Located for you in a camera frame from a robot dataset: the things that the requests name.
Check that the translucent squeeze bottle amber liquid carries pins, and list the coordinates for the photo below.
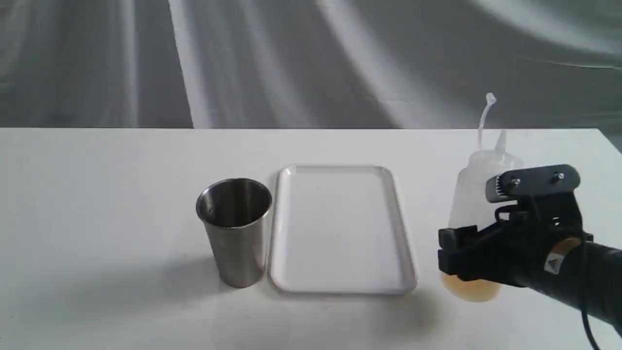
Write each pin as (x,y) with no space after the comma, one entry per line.
(470,207)

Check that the grey backdrop curtain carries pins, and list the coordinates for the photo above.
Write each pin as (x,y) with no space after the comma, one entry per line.
(408,64)

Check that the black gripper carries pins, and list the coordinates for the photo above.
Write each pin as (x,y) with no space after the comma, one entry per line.
(517,244)

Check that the stainless steel cup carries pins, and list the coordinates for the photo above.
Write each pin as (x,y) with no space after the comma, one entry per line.
(234,213)

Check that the white plastic tray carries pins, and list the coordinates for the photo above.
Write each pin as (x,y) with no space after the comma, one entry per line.
(340,229)

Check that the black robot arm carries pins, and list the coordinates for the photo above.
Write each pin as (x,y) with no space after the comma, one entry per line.
(587,279)

